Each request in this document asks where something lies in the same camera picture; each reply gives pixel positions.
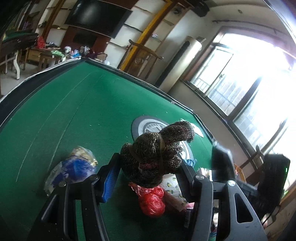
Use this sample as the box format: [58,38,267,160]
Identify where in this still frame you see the brown knitted plush toy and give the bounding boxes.
[120,121,195,188]

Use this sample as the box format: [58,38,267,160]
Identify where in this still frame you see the mahjong table centre control panel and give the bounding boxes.
[131,115,194,160]

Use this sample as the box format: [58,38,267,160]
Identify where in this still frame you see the wooden armchair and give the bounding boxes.
[118,39,163,81]

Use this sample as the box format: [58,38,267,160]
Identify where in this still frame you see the blue and white plastic bag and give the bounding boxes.
[44,146,99,196]

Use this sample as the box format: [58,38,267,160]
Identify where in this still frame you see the white paper card left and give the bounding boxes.
[180,119,204,139]

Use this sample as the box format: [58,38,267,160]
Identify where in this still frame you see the red plastic bag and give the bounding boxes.
[129,183,165,217]

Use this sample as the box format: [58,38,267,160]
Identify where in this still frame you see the white standing air conditioner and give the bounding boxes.
[155,36,202,93]

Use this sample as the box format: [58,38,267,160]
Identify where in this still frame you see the black wall television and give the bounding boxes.
[65,0,132,38]

